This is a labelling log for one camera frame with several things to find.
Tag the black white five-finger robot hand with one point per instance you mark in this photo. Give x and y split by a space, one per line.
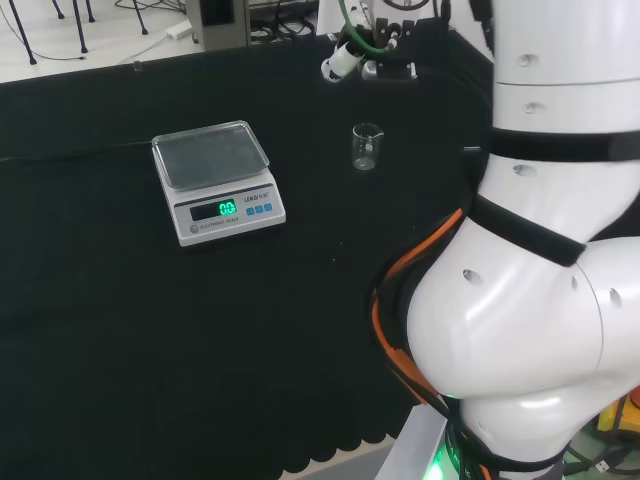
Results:
342 61

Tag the small clear glass beaker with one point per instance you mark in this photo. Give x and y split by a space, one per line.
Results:
364 163

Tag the grey cabinet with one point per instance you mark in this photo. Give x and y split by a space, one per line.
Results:
217 30

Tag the white power strip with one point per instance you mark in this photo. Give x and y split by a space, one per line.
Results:
179 30

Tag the white electronic balance steel pan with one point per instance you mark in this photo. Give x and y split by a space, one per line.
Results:
225 227

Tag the black chair leg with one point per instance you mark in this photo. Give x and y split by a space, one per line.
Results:
142 21
22 36
59 11
90 15
80 30

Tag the black bench cloth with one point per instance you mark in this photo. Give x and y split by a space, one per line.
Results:
200 325

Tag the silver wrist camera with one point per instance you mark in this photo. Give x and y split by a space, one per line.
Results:
392 71

